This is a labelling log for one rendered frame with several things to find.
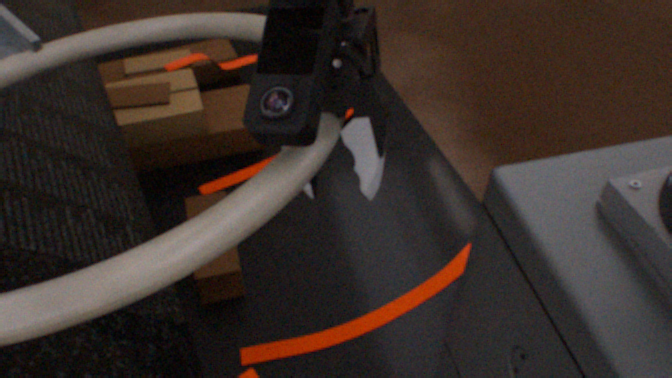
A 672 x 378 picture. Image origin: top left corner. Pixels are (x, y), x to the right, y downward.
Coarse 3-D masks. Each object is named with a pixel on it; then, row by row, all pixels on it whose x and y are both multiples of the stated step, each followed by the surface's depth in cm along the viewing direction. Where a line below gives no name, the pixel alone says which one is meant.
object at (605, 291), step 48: (624, 144) 76; (528, 192) 69; (576, 192) 69; (480, 240) 79; (528, 240) 66; (576, 240) 64; (480, 288) 82; (528, 288) 68; (576, 288) 60; (624, 288) 60; (480, 336) 85; (528, 336) 70; (576, 336) 59; (624, 336) 56
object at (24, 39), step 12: (0, 12) 69; (0, 24) 70; (12, 24) 67; (0, 36) 72; (12, 36) 70; (24, 36) 66; (36, 36) 67; (0, 48) 71; (12, 48) 71; (24, 48) 69; (36, 48) 67; (48, 72) 70
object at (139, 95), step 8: (112, 88) 187; (120, 88) 187; (128, 88) 187; (136, 88) 187; (144, 88) 187; (152, 88) 187; (160, 88) 187; (168, 88) 187; (112, 96) 184; (120, 96) 184; (128, 96) 184; (136, 96) 184; (144, 96) 184; (152, 96) 184; (160, 96) 184; (168, 96) 184; (112, 104) 181; (120, 104) 181; (128, 104) 181; (136, 104) 181; (144, 104) 181; (152, 104) 182; (160, 104) 182
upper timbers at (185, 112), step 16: (128, 80) 192; (144, 80) 192; (160, 80) 192; (176, 80) 192; (192, 80) 192; (176, 96) 186; (192, 96) 186; (128, 112) 180; (144, 112) 180; (160, 112) 180; (176, 112) 180; (192, 112) 181; (128, 128) 178; (144, 128) 179; (160, 128) 181; (176, 128) 183; (192, 128) 185; (128, 144) 182; (144, 144) 184
